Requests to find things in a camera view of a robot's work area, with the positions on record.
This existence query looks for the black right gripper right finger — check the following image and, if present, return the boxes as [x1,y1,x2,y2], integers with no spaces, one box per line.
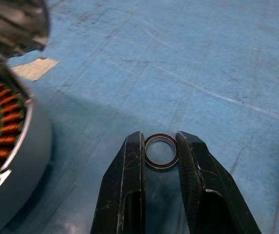
[175,130,262,234]

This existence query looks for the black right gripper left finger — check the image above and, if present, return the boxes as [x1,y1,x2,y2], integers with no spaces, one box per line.
[90,130,147,234]

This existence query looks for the small black metal ring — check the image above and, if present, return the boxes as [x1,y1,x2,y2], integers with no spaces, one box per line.
[144,133,179,173]

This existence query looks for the grey motor housing copper coils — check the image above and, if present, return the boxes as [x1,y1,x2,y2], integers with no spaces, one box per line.
[0,58,54,234]

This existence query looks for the grey ribbed motor housing lid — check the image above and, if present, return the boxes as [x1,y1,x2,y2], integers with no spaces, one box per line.
[0,0,52,59]

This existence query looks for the blue plastic table sheet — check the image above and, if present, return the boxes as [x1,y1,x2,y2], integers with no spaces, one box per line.
[0,0,279,234]

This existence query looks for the grey tape strip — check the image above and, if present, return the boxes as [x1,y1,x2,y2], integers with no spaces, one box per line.
[10,57,60,82]

